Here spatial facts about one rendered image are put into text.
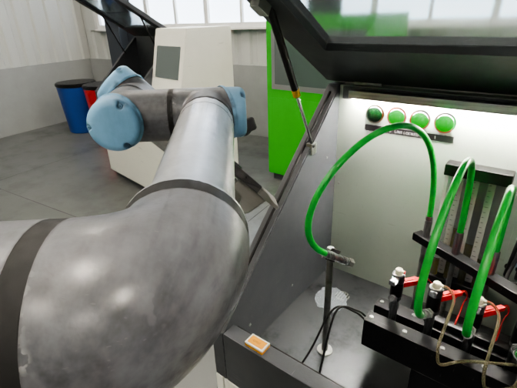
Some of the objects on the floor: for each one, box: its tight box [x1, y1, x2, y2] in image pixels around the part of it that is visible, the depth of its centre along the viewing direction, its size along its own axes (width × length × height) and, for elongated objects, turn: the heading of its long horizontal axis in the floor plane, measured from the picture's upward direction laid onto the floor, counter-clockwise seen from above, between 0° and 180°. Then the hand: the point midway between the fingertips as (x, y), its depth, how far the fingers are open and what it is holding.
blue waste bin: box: [55, 79, 96, 133], centre depth 613 cm, size 60×60×77 cm
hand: (269, 197), depth 75 cm, fingers open, 7 cm apart
